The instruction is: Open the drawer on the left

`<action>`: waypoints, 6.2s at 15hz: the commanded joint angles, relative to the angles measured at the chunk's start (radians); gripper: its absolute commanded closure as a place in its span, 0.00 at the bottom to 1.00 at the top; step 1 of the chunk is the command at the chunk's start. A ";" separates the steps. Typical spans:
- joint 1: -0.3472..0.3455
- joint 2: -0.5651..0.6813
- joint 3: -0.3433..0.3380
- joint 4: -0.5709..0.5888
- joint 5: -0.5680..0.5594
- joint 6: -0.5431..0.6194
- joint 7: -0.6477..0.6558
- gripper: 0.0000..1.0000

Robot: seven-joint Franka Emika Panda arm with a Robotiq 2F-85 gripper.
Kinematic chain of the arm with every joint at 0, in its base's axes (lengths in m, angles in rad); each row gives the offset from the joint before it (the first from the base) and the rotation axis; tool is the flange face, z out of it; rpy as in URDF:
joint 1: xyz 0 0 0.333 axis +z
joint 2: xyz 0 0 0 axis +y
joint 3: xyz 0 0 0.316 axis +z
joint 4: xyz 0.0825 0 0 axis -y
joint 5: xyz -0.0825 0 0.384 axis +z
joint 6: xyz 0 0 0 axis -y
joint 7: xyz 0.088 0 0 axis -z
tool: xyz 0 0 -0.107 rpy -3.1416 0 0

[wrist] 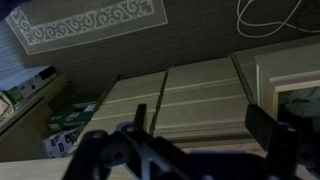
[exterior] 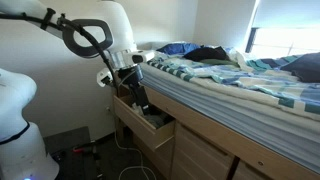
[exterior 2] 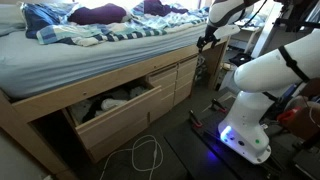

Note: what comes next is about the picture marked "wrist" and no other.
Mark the wooden bed frame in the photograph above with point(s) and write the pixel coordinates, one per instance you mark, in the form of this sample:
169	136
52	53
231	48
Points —
33	168

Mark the white cardboard box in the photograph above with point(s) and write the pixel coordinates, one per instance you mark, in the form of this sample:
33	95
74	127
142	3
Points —
23	80

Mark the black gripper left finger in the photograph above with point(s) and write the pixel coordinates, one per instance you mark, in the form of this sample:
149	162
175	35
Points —
140	116

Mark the green printed box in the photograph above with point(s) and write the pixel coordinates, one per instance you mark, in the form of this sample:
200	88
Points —
73	116

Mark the grey rug white ornament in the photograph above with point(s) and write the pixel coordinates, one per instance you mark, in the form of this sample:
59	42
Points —
93	20

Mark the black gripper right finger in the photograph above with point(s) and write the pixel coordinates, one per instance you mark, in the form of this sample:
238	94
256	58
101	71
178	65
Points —
261	126

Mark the white box blue print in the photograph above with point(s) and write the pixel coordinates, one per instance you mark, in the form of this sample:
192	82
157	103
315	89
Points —
60	143

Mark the wooden side shelf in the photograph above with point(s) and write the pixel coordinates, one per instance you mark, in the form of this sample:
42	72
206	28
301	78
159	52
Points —
26	133

